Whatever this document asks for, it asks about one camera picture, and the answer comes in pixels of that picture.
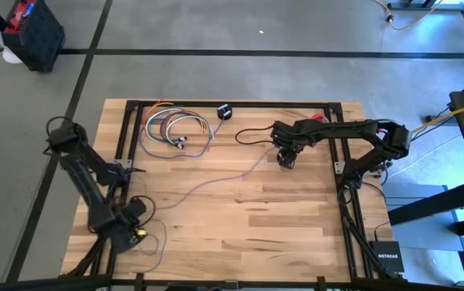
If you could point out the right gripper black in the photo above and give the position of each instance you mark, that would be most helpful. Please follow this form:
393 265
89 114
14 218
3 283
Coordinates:
288 158

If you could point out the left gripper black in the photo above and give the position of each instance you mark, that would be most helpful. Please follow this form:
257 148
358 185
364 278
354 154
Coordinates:
129 232

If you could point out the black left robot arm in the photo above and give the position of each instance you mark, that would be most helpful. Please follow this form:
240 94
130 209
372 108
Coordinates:
86 182

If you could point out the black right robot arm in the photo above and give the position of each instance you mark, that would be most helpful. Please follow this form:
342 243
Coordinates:
357 129

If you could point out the grey metal mounting plate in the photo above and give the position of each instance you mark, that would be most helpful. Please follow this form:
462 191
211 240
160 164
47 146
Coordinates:
123 162
339 166

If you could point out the small black round reel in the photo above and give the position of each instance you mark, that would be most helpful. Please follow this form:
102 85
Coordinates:
224 112

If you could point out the black stand base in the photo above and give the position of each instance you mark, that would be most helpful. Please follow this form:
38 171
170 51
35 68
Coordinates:
418 6

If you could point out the black storage bin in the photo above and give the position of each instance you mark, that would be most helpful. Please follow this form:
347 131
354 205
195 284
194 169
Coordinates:
42 44

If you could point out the white floor object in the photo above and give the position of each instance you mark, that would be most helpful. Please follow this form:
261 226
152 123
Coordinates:
11 57

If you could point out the red box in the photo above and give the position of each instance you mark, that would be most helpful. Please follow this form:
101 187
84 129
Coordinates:
18 16

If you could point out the black Netgear network switch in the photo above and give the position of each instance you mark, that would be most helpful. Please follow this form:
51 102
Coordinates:
387 256

